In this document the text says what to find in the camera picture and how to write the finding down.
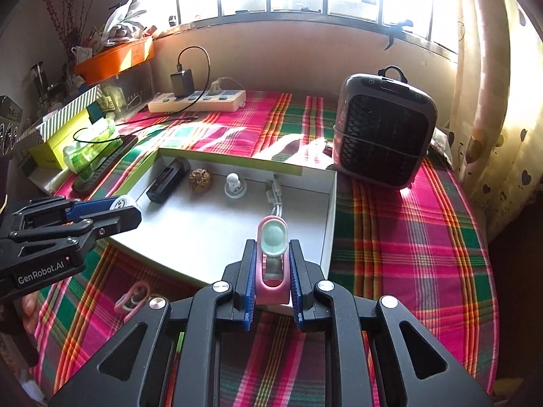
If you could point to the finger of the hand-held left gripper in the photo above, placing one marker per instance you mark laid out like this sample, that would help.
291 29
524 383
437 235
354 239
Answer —
93 210
118 220

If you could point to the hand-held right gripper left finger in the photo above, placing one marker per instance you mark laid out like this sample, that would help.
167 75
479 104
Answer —
250 296

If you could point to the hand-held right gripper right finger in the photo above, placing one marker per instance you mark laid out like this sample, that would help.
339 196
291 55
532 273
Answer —
297 296

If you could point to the white round cap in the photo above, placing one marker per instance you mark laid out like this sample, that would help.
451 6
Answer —
123 202

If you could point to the pink holder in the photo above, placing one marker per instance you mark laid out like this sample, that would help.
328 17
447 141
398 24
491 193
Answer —
271 292

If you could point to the black battery case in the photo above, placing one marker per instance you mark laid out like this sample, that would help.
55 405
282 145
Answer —
165 182

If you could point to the green and white cardboard box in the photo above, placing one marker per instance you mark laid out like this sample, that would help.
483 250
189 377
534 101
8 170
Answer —
203 229

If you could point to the pink loop clip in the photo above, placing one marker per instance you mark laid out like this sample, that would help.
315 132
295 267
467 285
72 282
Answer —
121 304

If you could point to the brown walnut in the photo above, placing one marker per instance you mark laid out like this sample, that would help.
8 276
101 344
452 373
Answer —
199 180

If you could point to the person's left hand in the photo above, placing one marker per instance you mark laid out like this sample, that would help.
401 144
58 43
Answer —
29 311

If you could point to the green tissue pack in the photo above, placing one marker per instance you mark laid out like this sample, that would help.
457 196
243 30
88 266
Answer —
89 148

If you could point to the yellow box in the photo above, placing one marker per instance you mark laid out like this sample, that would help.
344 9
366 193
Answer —
55 148

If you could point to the striped box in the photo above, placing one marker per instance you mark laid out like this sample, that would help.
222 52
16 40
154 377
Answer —
72 110

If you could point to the plaid tablecloth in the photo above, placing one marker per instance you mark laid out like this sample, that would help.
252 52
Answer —
403 241

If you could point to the white power strip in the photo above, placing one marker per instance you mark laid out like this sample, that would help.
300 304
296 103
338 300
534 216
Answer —
191 101

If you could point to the dark glass jar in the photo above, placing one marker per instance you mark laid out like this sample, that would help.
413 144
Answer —
38 80

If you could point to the orange tray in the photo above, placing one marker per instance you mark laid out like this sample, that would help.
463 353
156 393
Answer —
114 61

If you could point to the black charger adapter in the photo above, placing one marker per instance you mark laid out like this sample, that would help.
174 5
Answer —
182 82

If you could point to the white plug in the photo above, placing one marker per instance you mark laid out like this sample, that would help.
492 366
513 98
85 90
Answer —
218 85

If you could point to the grey fan heater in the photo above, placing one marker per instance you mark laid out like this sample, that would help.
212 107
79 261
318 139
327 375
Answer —
382 135

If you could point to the dried flower branches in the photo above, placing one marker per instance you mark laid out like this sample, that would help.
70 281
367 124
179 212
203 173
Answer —
68 21

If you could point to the white plastic bag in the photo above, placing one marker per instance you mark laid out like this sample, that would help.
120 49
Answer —
121 17

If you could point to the heart print curtain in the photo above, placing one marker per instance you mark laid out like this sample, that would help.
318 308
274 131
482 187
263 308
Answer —
500 114

